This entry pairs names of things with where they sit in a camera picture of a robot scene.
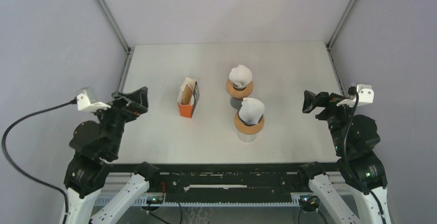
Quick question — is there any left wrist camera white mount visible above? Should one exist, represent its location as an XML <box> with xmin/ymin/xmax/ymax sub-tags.
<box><xmin>76</xmin><ymin>88</ymin><xmax>111</xmax><ymax>113</ymax></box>

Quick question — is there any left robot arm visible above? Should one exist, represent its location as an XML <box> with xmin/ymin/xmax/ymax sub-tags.
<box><xmin>60</xmin><ymin>87</ymin><xmax>161</xmax><ymax>223</ymax></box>

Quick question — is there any orange coffee filter box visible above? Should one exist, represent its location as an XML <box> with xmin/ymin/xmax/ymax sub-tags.
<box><xmin>177</xmin><ymin>77</ymin><xmax>200</xmax><ymax>118</ymax></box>

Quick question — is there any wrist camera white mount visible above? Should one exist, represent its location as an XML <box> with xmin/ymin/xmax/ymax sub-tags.
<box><xmin>76</xmin><ymin>88</ymin><xmax>111</xmax><ymax>113</ymax></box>
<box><xmin>336</xmin><ymin>83</ymin><xmax>375</xmax><ymax>108</ymax></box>

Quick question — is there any clear glass carafe brown band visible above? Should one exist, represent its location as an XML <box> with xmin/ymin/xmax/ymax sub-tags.
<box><xmin>238</xmin><ymin>132</ymin><xmax>257</xmax><ymax>143</ymax></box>

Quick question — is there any aluminium frame post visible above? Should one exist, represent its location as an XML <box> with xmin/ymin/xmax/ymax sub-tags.
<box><xmin>94</xmin><ymin>0</ymin><xmax>130</xmax><ymax>54</ymax></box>
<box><xmin>326</xmin><ymin>0</ymin><xmax>359</xmax><ymax>51</ymax></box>

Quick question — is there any white paper coffee filter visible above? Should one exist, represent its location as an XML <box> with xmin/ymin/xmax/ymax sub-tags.
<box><xmin>228</xmin><ymin>65</ymin><xmax>253</xmax><ymax>90</ymax></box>

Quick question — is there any wooden dripper ring holder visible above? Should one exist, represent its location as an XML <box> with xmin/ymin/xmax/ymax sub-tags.
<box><xmin>226</xmin><ymin>79</ymin><xmax>254</xmax><ymax>100</ymax></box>

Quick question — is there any right aluminium frame post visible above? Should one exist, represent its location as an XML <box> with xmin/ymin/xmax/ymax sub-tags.
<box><xmin>326</xmin><ymin>0</ymin><xmax>359</xmax><ymax>51</ymax></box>

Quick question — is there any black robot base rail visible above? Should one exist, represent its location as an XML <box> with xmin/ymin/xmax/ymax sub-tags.
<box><xmin>94</xmin><ymin>162</ymin><xmax>369</xmax><ymax>204</ymax></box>

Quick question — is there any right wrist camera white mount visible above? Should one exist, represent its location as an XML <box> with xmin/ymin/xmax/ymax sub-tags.
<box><xmin>336</xmin><ymin>83</ymin><xmax>375</xmax><ymax>108</ymax></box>

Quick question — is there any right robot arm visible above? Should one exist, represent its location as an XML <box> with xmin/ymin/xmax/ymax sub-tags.
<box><xmin>297</xmin><ymin>84</ymin><xmax>392</xmax><ymax>223</ymax></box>

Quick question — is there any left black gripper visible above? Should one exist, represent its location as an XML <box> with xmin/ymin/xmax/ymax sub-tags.
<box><xmin>93</xmin><ymin>85</ymin><xmax>150</xmax><ymax>156</ymax></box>

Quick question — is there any blue ribbed dripper cone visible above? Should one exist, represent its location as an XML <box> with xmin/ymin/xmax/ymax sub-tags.
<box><xmin>238</xmin><ymin>113</ymin><xmax>264</xmax><ymax>127</ymax></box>

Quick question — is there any left aluminium frame post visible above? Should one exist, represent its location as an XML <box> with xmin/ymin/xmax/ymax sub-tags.
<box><xmin>94</xmin><ymin>0</ymin><xmax>130</xmax><ymax>54</ymax></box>

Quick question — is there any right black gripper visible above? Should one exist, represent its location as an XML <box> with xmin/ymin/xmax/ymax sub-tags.
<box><xmin>302</xmin><ymin>89</ymin><xmax>360</xmax><ymax>152</ymax></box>

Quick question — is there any grey glass carafe brown band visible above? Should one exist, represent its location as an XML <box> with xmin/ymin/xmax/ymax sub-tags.
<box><xmin>230</xmin><ymin>97</ymin><xmax>243</xmax><ymax>110</ymax></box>

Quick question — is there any left black cable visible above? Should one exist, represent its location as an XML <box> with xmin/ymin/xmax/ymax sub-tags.
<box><xmin>1</xmin><ymin>99</ymin><xmax>77</xmax><ymax>224</ymax></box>

